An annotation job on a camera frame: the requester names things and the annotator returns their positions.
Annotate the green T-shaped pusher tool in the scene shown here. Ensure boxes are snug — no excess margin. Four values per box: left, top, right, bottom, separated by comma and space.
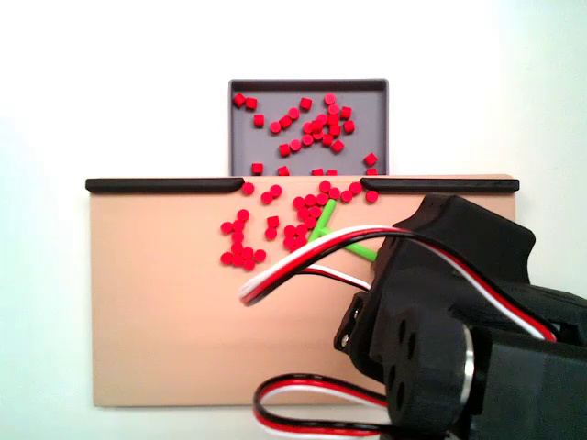
307, 199, 380, 263

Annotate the grey plastic tray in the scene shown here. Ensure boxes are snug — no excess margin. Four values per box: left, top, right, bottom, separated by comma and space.
227, 78, 391, 178

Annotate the beige rectangular board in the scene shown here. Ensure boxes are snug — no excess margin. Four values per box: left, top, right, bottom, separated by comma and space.
86, 173, 519, 408

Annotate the black edge rail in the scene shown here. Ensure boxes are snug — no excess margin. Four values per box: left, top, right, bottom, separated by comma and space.
84, 177, 245, 195
360, 177, 521, 195

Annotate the red white black servo cable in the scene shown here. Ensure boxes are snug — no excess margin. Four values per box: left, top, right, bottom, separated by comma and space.
253, 373, 391, 440
238, 223, 559, 344

